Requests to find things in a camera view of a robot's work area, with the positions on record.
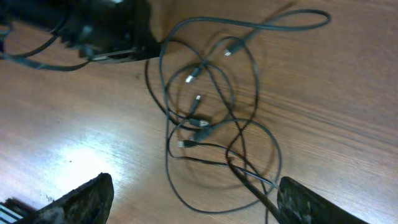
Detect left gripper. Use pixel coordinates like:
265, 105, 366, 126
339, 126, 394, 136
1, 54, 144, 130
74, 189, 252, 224
62, 0, 161, 63

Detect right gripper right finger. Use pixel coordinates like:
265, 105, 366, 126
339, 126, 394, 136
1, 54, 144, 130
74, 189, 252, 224
277, 177, 366, 224

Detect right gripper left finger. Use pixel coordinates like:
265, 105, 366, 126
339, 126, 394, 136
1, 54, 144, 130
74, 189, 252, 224
16, 173, 114, 224

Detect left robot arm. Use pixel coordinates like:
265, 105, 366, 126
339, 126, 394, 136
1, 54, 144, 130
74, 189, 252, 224
1, 0, 161, 72

